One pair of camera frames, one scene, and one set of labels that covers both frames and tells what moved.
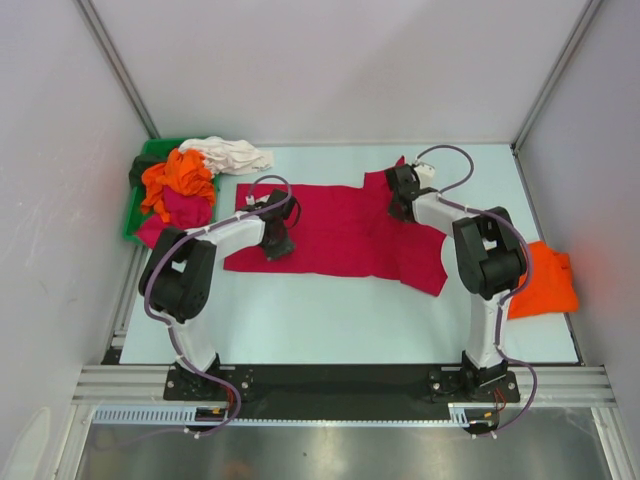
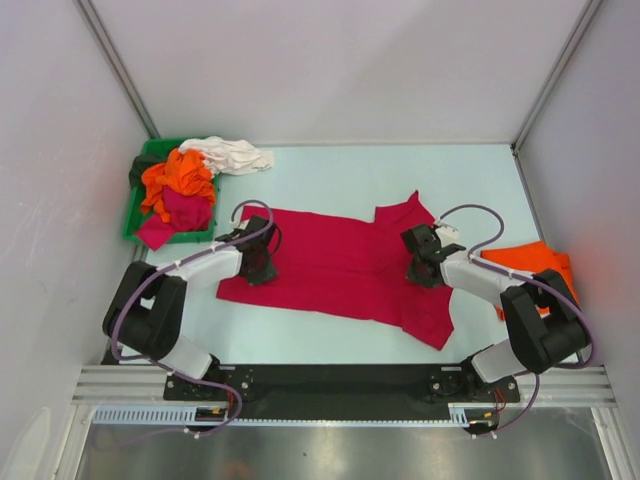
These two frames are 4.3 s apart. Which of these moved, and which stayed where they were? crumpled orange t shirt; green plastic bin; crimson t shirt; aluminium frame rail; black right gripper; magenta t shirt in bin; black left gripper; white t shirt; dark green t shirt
Moved: black left gripper; crimson t shirt; black right gripper
Stayed: aluminium frame rail; crumpled orange t shirt; magenta t shirt in bin; green plastic bin; white t shirt; dark green t shirt
